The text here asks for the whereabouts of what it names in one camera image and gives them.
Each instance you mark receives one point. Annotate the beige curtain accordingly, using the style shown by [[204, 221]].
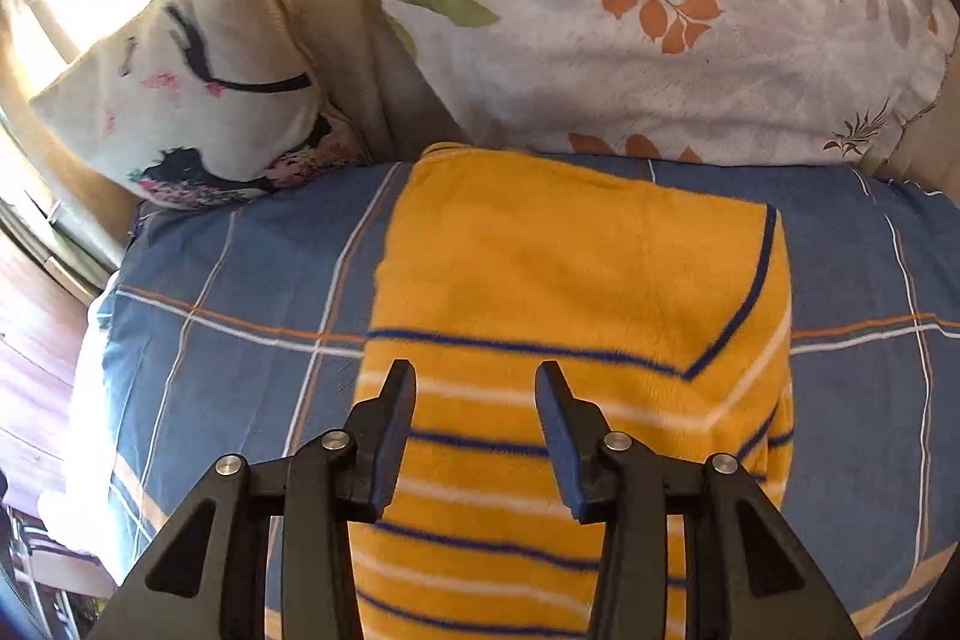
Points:
[[352, 78]]

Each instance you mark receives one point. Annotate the yellow striped sweater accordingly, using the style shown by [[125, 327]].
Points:
[[562, 250]]

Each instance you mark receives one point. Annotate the blue checked bed sheet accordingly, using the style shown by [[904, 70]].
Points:
[[225, 265]]

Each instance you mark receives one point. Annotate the floral silhouette print cushion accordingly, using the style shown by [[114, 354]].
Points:
[[90, 108]]

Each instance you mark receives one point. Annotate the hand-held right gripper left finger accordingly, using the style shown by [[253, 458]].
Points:
[[390, 460]]

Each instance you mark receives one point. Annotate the white leaf print quilt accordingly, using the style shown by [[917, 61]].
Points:
[[570, 63]]

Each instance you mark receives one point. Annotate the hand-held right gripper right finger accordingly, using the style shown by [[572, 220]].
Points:
[[559, 452]]

